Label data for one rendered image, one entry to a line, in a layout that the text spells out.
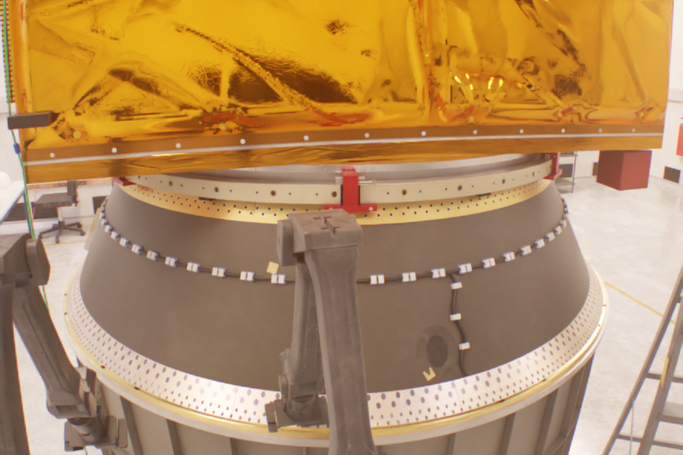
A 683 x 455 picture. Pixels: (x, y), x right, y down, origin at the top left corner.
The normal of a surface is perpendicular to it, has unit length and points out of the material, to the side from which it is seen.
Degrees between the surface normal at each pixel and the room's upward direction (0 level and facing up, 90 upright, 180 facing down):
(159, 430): 90
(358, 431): 67
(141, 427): 90
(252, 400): 43
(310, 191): 90
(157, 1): 81
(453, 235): 62
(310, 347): 112
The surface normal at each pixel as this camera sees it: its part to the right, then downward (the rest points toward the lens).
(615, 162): -0.96, 0.07
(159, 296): -0.43, -0.24
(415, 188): 0.24, 0.26
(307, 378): 0.25, 0.60
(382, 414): 0.08, -0.52
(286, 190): -0.11, 0.27
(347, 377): 0.25, -0.14
